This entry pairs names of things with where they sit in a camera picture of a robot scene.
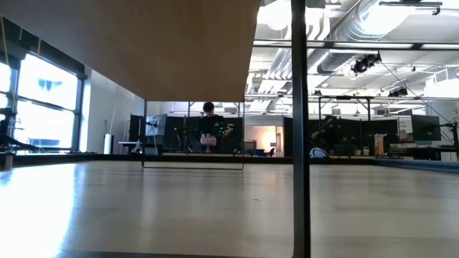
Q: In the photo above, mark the silver ventilation duct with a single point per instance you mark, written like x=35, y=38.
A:
x=333, y=61

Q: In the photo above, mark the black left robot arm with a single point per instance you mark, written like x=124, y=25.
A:
x=14, y=142

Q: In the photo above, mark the wooden shelf black metal legs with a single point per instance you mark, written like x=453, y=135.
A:
x=143, y=53

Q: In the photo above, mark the black ceiling-hung camera rig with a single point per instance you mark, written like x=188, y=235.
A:
x=364, y=64

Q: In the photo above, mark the pink bottles pack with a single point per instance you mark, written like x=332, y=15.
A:
x=208, y=139

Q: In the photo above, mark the black aluminium table frame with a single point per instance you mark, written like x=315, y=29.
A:
x=107, y=157

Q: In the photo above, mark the black computer monitor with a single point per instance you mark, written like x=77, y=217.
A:
x=426, y=127

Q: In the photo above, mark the white cylinder roll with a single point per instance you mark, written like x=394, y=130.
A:
x=108, y=145

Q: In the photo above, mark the large window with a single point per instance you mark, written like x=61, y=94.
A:
x=46, y=107

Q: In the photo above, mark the grey computer monitor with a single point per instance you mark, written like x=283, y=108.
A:
x=156, y=125

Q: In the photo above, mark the person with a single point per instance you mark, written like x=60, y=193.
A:
x=326, y=134
x=211, y=123

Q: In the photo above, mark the black aluminium rig frame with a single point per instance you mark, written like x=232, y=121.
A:
x=344, y=97

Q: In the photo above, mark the colourful snack bag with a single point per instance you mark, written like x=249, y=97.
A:
x=380, y=144

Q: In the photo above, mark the white rounded bag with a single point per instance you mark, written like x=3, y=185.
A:
x=318, y=153

